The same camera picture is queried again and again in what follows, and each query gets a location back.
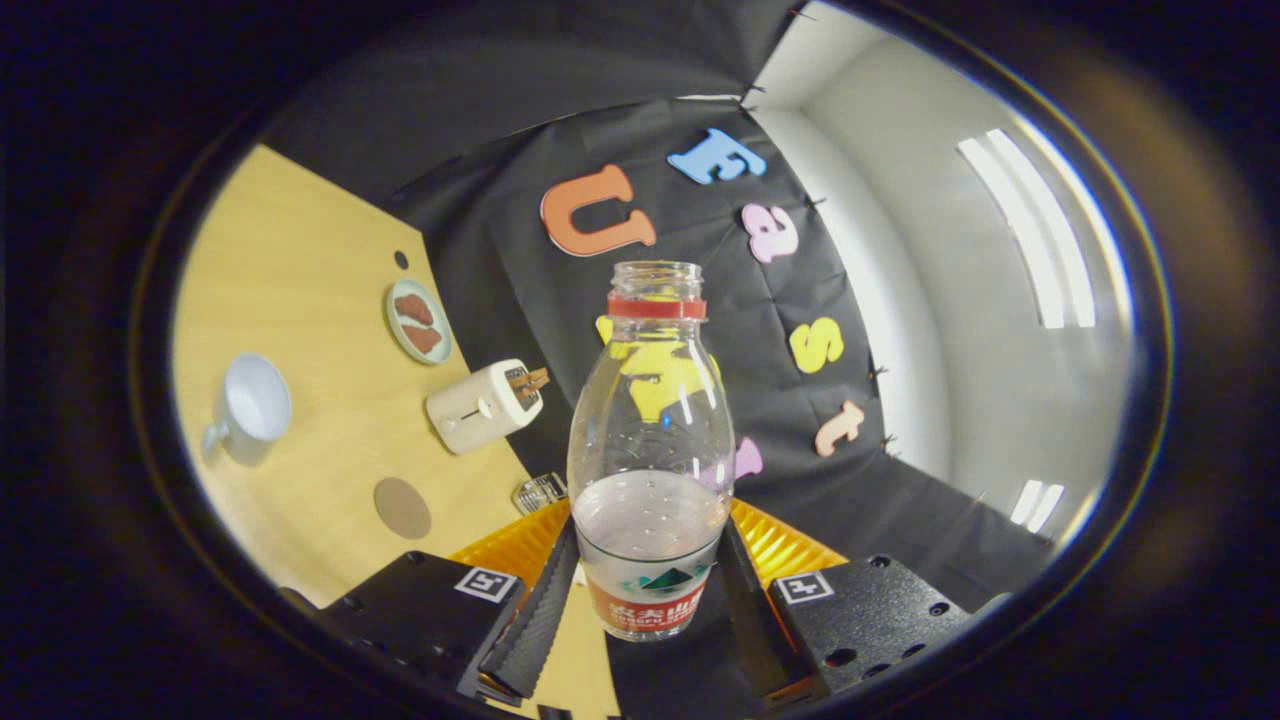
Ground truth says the pale green plate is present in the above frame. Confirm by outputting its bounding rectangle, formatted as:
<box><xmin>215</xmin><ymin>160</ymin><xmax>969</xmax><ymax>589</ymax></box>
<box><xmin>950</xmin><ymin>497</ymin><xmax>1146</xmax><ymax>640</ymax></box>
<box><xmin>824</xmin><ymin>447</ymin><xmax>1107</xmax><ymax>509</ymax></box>
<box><xmin>385</xmin><ymin>277</ymin><xmax>454</xmax><ymax>366</ymax></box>

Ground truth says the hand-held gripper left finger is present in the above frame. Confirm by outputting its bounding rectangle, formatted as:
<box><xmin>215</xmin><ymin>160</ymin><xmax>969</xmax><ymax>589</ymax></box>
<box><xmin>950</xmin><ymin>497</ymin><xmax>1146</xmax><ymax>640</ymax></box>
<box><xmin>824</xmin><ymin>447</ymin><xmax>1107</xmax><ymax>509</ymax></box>
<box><xmin>322</xmin><ymin>497</ymin><xmax>581</xmax><ymax>706</ymax></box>

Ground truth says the white toaster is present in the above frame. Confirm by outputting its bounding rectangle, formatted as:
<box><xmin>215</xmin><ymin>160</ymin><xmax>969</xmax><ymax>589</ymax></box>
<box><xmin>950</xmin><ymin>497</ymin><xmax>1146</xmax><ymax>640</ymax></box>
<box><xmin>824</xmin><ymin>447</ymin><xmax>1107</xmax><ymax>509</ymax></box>
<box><xmin>425</xmin><ymin>359</ymin><xmax>545</xmax><ymax>456</ymax></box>

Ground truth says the small ceiling light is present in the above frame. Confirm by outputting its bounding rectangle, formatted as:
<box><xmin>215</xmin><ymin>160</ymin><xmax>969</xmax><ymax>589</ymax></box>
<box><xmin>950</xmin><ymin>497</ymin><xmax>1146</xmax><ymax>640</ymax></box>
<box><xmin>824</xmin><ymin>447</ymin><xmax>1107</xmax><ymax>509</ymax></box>
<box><xmin>1008</xmin><ymin>479</ymin><xmax>1067</xmax><ymax>534</ymax></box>

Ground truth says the round brown coaster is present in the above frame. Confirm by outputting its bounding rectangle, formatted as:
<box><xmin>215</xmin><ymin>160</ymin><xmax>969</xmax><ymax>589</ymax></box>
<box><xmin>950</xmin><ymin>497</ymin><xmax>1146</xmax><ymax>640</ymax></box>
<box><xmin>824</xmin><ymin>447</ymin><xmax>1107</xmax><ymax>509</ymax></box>
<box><xmin>373</xmin><ymin>477</ymin><xmax>433</xmax><ymax>541</ymax></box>

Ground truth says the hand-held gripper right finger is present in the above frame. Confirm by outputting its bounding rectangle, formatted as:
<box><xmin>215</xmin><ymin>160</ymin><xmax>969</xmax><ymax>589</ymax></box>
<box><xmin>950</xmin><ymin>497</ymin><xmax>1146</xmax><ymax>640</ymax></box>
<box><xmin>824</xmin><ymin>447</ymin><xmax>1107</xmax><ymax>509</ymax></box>
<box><xmin>718</xmin><ymin>497</ymin><xmax>976</xmax><ymax>701</ymax></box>

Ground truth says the wooden table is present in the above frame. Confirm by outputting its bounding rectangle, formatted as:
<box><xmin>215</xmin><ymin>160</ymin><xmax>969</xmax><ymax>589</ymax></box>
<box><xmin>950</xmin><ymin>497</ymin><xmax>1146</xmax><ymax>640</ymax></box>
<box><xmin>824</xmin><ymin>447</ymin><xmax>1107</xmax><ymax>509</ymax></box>
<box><xmin>172</xmin><ymin>145</ymin><xmax>621</xmax><ymax>719</ymax></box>

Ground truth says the clear plastic bottle red label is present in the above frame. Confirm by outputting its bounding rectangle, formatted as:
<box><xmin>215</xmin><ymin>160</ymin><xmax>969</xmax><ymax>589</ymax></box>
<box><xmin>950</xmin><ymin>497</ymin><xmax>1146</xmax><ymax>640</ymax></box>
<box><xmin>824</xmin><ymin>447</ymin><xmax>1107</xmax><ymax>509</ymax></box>
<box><xmin>567</xmin><ymin>260</ymin><xmax>737</xmax><ymax>642</ymax></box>

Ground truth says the white cup with handle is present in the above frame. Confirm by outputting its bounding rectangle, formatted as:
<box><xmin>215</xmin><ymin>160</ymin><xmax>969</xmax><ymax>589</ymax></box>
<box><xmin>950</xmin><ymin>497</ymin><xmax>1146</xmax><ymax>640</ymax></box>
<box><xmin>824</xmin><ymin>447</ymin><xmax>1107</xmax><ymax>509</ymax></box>
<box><xmin>203</xmin><ymin>353</ymin><xmax>293</xmax><ymax>466</ymax></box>

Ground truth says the metal wire basket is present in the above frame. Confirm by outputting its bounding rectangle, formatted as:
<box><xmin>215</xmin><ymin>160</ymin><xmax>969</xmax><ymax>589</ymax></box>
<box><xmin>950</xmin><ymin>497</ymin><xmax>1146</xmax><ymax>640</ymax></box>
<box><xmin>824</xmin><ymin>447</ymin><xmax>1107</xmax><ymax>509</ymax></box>
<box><xmin>512</xmin><ymin>473</ymin><xmax>569</xmax><ymax>516</ymax></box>

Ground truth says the long ceiling light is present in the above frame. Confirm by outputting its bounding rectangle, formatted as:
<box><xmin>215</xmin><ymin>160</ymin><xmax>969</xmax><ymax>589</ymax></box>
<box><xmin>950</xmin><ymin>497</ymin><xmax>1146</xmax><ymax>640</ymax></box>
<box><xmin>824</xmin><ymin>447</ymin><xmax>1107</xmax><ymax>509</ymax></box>
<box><xmin>957</xmin><ymin>128</ymin><xmax>1098</xmax><ymax>331</ymax></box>

